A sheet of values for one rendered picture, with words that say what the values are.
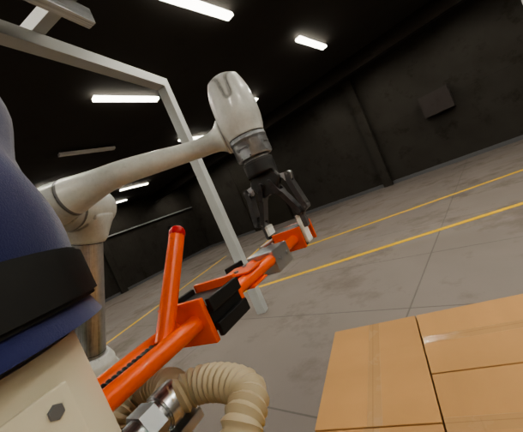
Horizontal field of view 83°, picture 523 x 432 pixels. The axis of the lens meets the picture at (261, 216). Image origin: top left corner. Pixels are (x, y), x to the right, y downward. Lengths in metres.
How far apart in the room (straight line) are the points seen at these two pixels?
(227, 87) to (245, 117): 0.08
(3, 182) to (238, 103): 0.53
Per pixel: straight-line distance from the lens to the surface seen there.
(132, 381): 0.34
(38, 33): 3.19
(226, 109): 0.70
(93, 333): 1.13
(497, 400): 1.18
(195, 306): 0.39
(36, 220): 0.26
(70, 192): 0.84
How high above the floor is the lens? 1.32
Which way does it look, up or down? 3 degrees down
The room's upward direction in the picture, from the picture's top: 24 degrees counter-clockwise
